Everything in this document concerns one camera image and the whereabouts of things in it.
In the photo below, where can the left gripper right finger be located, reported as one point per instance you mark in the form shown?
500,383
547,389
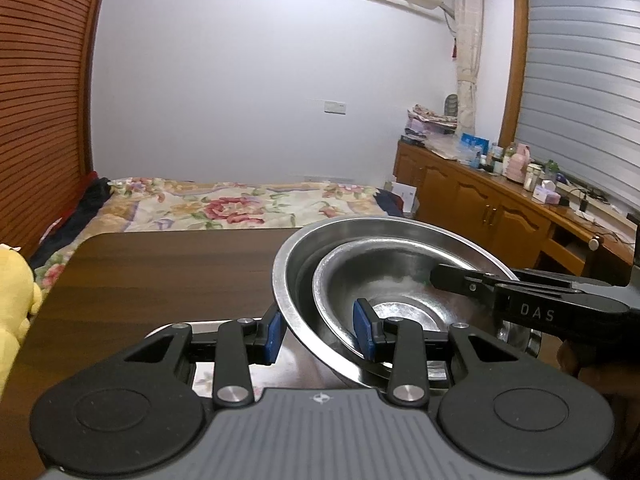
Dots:
481,368

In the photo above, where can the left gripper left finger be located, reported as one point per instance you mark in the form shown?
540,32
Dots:
155,374

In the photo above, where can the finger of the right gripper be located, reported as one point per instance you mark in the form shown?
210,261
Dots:
542,277
470,282

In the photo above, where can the small stainless steel bowl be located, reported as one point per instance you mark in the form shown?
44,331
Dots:
393,274

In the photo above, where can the large stainless steel bowl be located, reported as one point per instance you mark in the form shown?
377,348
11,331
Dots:
292,273

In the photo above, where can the floral white square plate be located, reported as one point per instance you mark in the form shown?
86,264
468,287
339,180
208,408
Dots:
294,368

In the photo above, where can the wooden sideboard cabinet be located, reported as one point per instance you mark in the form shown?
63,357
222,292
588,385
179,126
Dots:
501,217

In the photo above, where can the pink tissue box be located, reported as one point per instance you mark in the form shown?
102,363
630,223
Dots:
546,196

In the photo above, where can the pink kettle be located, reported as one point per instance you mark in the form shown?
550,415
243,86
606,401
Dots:
516,169

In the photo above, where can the blue photo card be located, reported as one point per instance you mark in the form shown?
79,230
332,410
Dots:
470,142

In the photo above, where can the folded fabric pile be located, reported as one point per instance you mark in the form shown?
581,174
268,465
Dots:
422,123

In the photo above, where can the grey window blind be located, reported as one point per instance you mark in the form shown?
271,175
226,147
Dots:
580,99

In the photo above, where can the floral bed quilt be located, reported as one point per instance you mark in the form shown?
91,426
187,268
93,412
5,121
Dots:
157,204

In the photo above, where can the yellow plush toy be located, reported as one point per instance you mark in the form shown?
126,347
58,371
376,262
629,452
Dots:
20,301

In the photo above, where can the dark clothes on bed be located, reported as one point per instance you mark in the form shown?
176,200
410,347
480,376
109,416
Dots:
93,193

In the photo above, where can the beige curtain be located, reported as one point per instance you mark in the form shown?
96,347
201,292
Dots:
469,18

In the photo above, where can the wooden slatted wardrobe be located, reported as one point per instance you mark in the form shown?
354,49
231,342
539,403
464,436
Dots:
46,62

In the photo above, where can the white wall switch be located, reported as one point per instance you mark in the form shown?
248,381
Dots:
334,107

